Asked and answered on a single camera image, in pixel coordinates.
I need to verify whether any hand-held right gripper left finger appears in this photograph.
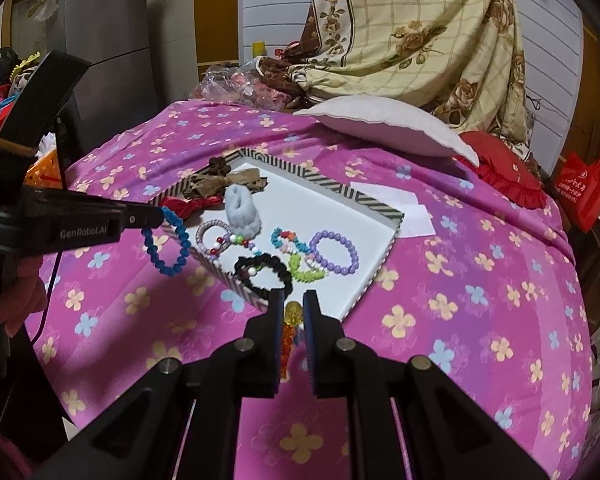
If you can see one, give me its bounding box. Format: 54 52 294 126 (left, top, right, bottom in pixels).
30 289 287 480

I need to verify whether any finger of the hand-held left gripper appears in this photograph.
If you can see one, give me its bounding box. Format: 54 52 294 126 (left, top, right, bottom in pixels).
22 186 166 231

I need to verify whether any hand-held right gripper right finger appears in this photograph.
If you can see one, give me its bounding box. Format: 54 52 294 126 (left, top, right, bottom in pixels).
302 289 551 480

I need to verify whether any orange yellow bead bracelet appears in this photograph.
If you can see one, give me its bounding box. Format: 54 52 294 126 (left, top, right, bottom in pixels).
280 301 305 383

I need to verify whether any green flower bead bracelet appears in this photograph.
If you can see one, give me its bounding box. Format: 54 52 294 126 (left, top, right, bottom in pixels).
286 254 327 283

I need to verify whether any black bead bracelet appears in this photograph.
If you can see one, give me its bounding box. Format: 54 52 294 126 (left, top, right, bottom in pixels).
234 254 293 298

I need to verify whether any blue bead bracelet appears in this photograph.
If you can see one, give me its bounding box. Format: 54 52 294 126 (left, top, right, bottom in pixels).
141 206 191 276

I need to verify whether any red bow hair clip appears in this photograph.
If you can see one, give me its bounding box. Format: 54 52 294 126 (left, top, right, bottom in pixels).
160 194 226 221

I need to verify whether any silver spiral hair tie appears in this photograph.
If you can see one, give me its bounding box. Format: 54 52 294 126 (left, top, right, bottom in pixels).
196 220 231 256

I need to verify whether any purple bead bracelet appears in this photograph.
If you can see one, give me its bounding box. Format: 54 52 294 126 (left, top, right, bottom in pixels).
309 230 359 276

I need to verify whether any multicoloured flower bead bracelet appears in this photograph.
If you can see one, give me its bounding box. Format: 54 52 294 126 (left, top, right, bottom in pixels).
271 227 311 268

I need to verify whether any multicoloured round bead bracelet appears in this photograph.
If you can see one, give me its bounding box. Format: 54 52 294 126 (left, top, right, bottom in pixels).
207 232 263 261

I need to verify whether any striped tray box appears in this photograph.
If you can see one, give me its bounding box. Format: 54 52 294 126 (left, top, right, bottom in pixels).
147 147 406 323

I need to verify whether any light blue fluffy scrunchie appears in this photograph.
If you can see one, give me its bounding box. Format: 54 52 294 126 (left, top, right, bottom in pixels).
223 185 263 238

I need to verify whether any leopard print bow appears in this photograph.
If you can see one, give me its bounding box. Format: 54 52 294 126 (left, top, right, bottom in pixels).
180 167 271 201

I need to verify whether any person's left hand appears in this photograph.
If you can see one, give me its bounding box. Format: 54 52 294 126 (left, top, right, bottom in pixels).
0 257 48 338

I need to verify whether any orange plastic basket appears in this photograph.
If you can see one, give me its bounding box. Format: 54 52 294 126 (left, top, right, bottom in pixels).
24 152 63 188

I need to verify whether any purple floral bedsheet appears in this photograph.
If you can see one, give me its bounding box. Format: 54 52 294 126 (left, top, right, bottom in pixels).
32 100 596 480

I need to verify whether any white paper sheet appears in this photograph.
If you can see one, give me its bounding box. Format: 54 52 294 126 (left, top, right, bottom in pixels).
350 180 436 237

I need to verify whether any clear plastic bag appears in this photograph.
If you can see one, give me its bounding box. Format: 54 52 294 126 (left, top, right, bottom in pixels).
192 57 301 111

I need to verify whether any black rounded object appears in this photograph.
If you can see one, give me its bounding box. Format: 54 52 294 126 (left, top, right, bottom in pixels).
0 47 23 80

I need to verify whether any grey refrigerator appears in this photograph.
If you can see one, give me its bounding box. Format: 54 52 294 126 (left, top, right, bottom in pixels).
50 0 201 136

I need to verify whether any white pillow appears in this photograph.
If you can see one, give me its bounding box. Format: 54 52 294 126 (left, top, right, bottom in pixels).
292 96 481 167

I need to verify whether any wooden door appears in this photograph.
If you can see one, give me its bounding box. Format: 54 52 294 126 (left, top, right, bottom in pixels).
195 0 241 66

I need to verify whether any red ruffled cushion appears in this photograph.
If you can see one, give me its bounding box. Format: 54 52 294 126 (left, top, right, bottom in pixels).
455 131 548 210

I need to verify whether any red gift bag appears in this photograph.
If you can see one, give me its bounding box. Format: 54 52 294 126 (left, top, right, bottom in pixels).
552 152 600 233

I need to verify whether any cream floral quilt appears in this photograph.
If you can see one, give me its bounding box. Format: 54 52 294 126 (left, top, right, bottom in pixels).
257 0 536 161

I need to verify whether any black cable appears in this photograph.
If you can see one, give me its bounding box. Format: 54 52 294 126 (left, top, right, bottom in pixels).
30 250 65 346

